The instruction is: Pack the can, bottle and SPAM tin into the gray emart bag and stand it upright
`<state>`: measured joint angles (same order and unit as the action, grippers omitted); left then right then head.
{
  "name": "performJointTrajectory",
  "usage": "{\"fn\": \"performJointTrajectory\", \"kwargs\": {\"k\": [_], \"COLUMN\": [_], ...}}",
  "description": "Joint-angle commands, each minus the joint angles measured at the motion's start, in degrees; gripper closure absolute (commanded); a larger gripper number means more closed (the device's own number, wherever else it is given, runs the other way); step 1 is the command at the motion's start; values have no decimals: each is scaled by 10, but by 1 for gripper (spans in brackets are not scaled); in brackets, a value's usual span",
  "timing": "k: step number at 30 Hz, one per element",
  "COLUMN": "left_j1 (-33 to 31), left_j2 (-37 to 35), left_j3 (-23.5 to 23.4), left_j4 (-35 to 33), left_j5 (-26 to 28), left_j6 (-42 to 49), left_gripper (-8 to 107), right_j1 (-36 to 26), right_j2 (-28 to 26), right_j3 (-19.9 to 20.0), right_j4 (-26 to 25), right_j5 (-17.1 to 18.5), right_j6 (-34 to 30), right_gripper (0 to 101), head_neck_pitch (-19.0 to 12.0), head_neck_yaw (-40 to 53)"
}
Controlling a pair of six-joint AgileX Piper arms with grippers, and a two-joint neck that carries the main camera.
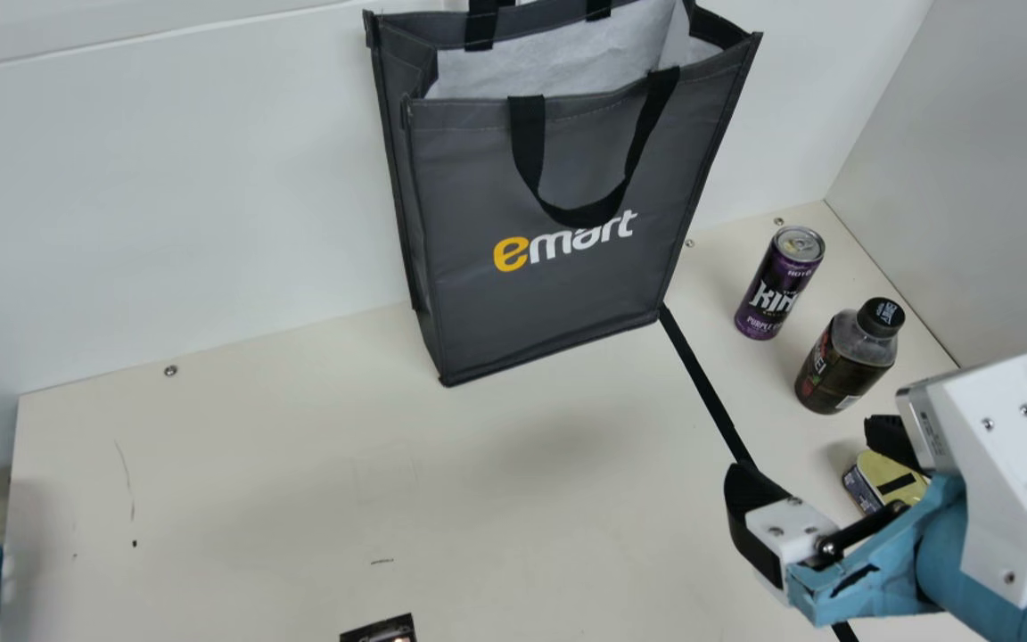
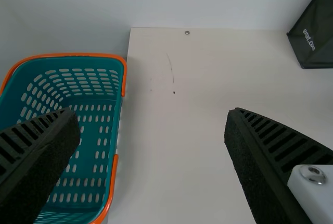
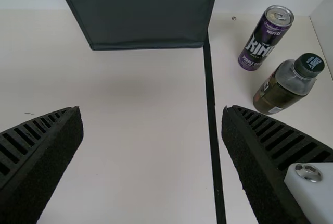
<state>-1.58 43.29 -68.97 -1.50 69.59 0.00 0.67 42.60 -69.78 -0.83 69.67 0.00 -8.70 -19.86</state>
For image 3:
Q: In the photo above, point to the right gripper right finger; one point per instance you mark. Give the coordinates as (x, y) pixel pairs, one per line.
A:
(262, 161)

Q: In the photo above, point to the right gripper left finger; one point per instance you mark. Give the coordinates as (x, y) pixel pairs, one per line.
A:
(39, 161)

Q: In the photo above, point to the dark coffee bottle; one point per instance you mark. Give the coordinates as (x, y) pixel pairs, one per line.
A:
(281, 86)

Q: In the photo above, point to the purple drink can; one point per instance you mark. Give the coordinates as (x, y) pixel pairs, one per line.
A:
(260, 44)

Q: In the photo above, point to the black strip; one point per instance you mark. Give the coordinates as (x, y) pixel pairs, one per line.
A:
(214, 130)

